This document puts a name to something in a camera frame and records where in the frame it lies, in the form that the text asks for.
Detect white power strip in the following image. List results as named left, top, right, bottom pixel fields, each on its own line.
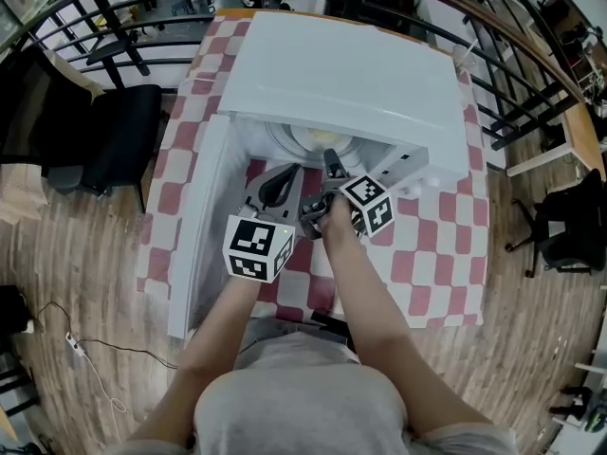
left=64, top=332, right=89, bottom=357

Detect white cable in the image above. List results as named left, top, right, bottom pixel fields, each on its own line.
left=83, top=353, right=127, bottom=445

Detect brown cardboard box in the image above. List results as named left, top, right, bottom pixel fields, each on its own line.
left=0, top=163, right=48, bottom=225

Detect black office chair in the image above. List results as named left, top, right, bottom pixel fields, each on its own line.
left=506, top=168, right=607, bottom=279
left=46, top=82, right=165, bottom=215

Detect white round plate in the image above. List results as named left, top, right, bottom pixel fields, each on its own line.
left=287, top=127, right=356, bottom=155

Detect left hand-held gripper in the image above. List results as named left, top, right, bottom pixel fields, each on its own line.
left=222, top=162, right=304, bottom=284

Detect person's grey shirt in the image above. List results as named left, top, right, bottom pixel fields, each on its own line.
left=101, top=329, right=518, bottom=455

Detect black bag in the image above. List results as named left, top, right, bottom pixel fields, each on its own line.
left=0, top=284, right=34, bottom=336

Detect clear plastic cup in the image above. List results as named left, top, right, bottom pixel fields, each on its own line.
left=450, top=40, right=481, bottom=73

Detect wooden desk white legs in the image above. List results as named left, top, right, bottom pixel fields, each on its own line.
left=506, top=101, right=607, bottom=179

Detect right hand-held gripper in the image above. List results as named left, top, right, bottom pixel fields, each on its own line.
left=298, top=148, right=395, bottom=240

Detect large black screen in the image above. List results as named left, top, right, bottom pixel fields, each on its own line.
left=0, top=47, right=96, bottom=165

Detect black cable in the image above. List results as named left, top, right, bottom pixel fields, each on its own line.
left=35, top=300, right=179, bottom=372

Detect person's right forearm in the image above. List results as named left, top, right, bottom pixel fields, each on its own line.
left=318, top=232, right=428, bottom=373

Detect person's left forearm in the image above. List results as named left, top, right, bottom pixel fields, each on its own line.
left=173, top=275, right=265, bottom=383

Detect person's right hand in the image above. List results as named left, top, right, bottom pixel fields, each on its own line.
left=316, top=195, right=357, bottom=239

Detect red white checkered tablecloth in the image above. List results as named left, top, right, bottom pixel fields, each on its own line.
left=137, top=14, right=489, bottom=330

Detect white microwave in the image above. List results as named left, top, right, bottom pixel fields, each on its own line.
left=168, top=10, right=470, bottom=340

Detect black railing wooden handrail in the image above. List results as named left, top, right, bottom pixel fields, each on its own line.
left=0, top=0, right=587, bottom=151

